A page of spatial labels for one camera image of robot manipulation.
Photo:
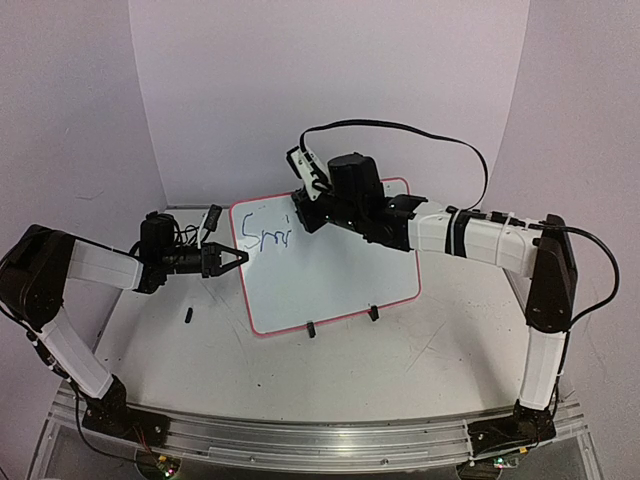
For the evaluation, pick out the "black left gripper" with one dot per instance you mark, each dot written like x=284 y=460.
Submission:
x=212 y=257

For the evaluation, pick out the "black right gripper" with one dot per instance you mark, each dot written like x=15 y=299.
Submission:
x=309 y=222

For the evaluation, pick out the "pink framed whiteboard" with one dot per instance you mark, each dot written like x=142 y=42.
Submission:
x=293 y=278

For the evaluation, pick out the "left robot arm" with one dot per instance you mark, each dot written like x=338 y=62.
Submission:
x=36 y=270

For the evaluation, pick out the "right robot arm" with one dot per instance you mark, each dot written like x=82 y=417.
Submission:
x=349 y=194

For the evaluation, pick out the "left black whiteboard stand clip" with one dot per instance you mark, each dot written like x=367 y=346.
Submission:
x=311 y=330

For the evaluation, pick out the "black whiteboard stand clip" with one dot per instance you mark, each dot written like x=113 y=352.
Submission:
x=373 y=313
x=311 y=330

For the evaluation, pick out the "right black whiteboard stand clip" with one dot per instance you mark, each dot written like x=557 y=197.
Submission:
x=373 y=313

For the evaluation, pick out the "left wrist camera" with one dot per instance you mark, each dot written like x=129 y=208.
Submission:
x=208 y=223

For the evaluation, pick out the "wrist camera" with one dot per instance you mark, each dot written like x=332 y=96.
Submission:
x=311 y=171
x=208 y=223

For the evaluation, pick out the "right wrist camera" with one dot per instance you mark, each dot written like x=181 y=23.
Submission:
x=311 y=171

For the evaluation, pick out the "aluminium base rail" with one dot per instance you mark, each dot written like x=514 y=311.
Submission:
x=358 y=447

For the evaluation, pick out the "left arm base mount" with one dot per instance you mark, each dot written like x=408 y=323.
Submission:
x=112 y=416

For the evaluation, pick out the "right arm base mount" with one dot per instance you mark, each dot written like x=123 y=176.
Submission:
x=523 y=427

